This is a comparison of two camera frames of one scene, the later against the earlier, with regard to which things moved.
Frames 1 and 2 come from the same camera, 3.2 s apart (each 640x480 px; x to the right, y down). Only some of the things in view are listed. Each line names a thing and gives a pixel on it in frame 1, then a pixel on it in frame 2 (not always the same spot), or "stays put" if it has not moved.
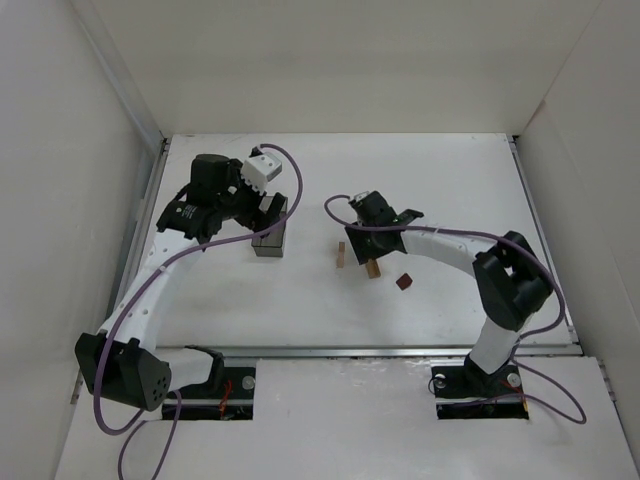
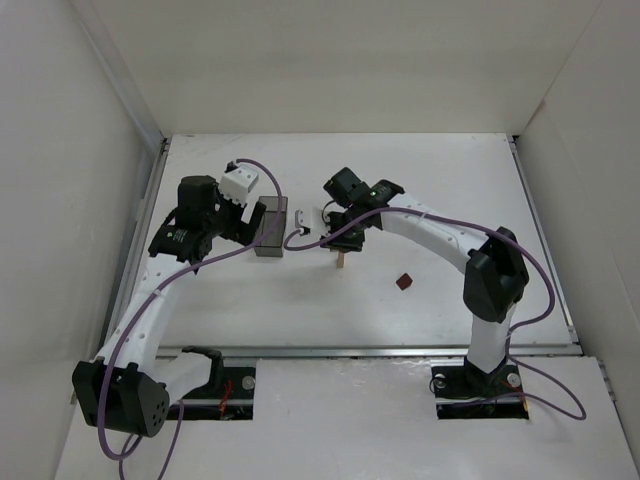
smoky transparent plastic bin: [273, 244] stays put
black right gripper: [364, 245] -> [343, 239]
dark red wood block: [404, 281] stays put
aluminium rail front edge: [371, 352] stays put
